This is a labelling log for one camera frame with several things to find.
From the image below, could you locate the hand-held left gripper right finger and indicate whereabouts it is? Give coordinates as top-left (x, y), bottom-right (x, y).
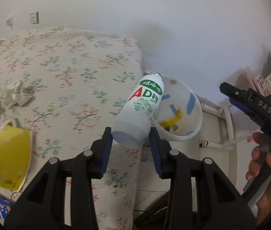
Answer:
top-left (149, 127), bottom-right (257, 230)

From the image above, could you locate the pink book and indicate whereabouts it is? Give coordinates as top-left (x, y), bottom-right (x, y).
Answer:
top-left (243, 67), bottom-right (261, 94)

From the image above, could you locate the crumpled grey paper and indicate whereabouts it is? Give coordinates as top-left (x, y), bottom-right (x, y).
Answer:
top-left (0, 80), bottom-right (35, 108)

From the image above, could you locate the white wall switch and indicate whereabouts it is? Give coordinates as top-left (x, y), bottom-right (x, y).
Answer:
top-left (29, 11), bottom-right (39, 24)

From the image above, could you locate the white stool frame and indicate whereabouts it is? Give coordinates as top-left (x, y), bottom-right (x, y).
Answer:
top-left (196, 94), bottom-right (262, 152)

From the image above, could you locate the white plastic bottle green label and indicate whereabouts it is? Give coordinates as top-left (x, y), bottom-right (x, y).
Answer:
top-left (111, 71), bottom-right (165, 148)

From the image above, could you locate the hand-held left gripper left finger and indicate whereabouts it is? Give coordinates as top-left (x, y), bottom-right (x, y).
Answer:
top-left (3, 126), bottom-right (113, 230)

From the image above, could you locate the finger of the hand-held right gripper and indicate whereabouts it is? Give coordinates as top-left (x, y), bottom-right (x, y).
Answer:
top-left (229, 98), bottom-right (266, 128)
top-left (219, 82), bottom-right (271, 121)

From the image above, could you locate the yellow banana peel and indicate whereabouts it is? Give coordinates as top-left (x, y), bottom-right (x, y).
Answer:
top-left (159, 108), bottom-right (183, 129)

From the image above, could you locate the printed pink box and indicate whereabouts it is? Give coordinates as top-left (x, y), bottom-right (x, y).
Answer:
top-left (254, 65), bottom-right (271, 97)

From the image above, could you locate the black cable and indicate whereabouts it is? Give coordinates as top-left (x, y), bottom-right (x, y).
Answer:
top-left (134, 207), bottom-right (199, 230)

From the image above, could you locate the yellow paper cup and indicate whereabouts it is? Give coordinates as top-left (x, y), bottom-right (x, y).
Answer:
top-left (0, 125), bottom-right (34, 192)

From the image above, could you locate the white plastic waste bin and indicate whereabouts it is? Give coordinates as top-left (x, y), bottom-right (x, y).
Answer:
top-left (151, 75), bottom-right (203, 142)

